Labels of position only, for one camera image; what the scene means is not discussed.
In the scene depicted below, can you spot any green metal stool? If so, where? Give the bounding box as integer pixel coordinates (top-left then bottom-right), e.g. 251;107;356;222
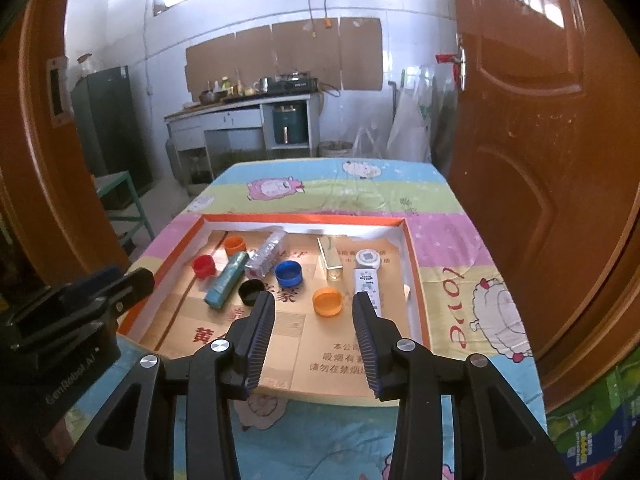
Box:
95;170;156;246

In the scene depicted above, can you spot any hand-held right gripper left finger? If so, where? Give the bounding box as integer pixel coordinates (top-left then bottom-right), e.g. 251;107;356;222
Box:
57;290;277;480

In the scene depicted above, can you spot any black bottle cap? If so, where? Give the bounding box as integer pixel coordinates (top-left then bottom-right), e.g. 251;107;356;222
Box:
238;280;267;306

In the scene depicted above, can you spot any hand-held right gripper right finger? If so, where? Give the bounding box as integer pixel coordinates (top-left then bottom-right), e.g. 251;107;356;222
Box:
351;291;571;480

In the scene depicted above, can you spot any large white plastic bag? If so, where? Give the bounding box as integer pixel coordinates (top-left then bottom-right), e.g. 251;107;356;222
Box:
387;80;433;163

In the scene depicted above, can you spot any black gas stove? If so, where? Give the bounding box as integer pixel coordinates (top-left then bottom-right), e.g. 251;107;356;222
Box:
267;75;319;93

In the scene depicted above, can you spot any green air fryer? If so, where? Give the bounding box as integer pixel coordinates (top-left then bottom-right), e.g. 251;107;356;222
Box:
272;104;304;145

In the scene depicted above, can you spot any silver door handle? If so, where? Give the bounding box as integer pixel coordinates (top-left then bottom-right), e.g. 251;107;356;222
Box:
456;32;468;92

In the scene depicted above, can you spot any blue bottle cap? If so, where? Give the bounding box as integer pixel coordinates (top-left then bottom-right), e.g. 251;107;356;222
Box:
275;260;304;287

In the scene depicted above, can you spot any teal lighter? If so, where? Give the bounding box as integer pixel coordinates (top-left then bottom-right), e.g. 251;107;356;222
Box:
204;251;250;309

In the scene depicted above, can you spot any wooden door with latch plate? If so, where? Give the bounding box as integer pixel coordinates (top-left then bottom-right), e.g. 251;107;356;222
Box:
0;0;131;301

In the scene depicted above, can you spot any cartoon sheep printed tablecloth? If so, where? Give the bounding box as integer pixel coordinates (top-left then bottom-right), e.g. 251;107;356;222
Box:
65;157;548;480

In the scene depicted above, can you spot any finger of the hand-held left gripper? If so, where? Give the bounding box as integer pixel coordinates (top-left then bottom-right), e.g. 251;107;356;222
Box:
95;267;156;318
65;266;122;295

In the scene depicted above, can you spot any cardboard wall sheet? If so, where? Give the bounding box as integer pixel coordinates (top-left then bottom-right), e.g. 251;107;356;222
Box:
340;17;383;92
185;35;237;93
235;25;274;81
271;20;342;78

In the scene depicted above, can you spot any white cartoon printed lighter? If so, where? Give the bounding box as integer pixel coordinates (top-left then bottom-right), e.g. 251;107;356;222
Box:
351;266;385;318

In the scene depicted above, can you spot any green printed carton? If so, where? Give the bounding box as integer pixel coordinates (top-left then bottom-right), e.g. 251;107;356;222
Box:
545;355;640;480

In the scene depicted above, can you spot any dark green cabinet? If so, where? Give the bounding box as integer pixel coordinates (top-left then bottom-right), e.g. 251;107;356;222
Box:
71;66;153;196

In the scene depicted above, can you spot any shallow cardboard box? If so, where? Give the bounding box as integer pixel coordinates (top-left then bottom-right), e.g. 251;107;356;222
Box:
116;213;432;406

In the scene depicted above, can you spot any gold rectangular case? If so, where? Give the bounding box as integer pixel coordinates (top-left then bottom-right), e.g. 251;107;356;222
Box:
316;236;345;281

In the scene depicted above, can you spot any wooden door with handle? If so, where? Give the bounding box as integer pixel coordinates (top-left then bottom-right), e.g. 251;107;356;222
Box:
446;0;640;411

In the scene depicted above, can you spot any white kitchen counter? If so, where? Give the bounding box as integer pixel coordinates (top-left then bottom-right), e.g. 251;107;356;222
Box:
165;92;321;158

